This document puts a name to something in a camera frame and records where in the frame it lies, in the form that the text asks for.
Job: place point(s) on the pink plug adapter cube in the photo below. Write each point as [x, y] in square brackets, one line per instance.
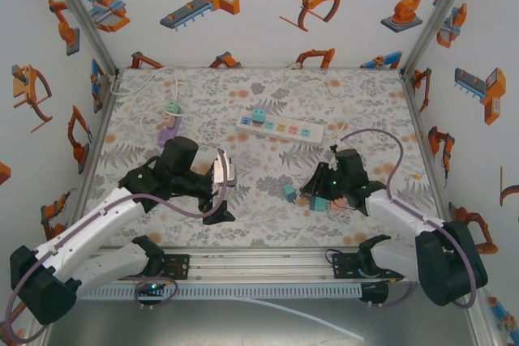
[340, 204]
[168, 120]

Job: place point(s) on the floral table mat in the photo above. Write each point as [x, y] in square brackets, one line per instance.
[259, 78]

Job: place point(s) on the teal plug adapter cube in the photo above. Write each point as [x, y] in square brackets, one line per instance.
[257, 116]
[290, 193]
[319, 205]

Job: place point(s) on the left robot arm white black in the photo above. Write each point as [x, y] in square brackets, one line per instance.
[93, 224]

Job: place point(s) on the purple power strip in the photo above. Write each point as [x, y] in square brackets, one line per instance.
[166, 137]

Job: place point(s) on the aluminium corner post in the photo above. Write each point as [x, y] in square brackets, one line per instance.
[83, 18]
[436, 18]

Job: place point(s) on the thin white tube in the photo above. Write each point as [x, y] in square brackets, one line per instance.
[357, 336]

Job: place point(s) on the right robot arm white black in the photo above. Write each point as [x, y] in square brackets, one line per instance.
[405, 212]

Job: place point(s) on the aluminium front frame rail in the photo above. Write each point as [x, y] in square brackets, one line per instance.
[259, 265]

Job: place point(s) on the white power strip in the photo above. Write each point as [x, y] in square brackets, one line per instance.
[284, 127]

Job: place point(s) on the aluminium side rail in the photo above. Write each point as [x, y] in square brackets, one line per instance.
[430, 159]
[89, 159]

